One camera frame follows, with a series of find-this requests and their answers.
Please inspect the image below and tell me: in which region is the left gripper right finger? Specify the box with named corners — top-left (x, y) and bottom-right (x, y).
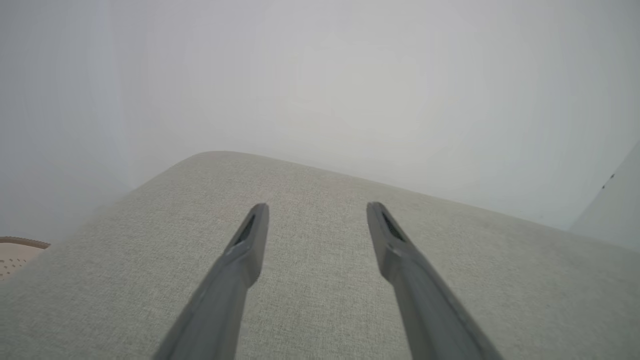
top-left (366, 202), bottom-right (503, 360)

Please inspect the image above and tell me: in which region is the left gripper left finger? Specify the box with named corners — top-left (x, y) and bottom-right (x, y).
top-left (152, 202), bottom-right (270, 360)

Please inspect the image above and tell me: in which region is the beige perforated laundry basket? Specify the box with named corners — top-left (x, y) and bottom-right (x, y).
top-left (0, 236), bottom-right (51, 280)

